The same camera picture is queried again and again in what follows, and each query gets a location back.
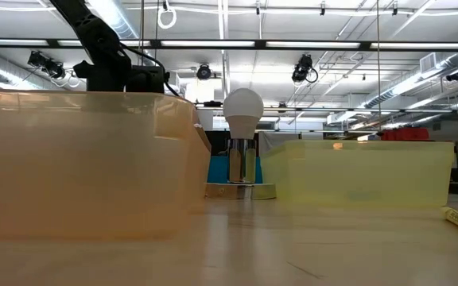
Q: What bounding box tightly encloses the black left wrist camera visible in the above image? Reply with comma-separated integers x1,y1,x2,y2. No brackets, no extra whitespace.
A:
128,65,166,95

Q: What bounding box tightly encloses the blue plastic bin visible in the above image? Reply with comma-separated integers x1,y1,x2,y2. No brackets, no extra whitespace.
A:
206,155,263,184

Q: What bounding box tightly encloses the orange translucent plastic bin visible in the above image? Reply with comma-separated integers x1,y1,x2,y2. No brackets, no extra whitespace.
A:
0,87,213,241

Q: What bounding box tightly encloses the white cable loop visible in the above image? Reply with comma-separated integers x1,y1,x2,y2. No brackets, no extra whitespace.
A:
157,6,178,30

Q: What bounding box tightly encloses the yellow translucent plastic bin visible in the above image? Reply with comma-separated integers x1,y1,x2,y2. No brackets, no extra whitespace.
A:
260,139,456,209

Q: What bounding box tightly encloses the red box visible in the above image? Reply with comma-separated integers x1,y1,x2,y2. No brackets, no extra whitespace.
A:
380,127,430,142

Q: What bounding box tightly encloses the silver air duct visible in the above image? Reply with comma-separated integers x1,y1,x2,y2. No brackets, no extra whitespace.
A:
363,51,458,110
87,0,171,83

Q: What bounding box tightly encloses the black beam with light strips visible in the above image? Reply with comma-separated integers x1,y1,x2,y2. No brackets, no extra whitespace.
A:
0,37,458,52

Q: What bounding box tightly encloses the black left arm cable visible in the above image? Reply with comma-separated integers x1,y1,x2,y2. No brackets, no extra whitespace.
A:
119,42,181,98

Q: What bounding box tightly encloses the white bulb chrome lamp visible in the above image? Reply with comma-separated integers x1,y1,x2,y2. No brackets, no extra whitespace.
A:
204,87,278,201

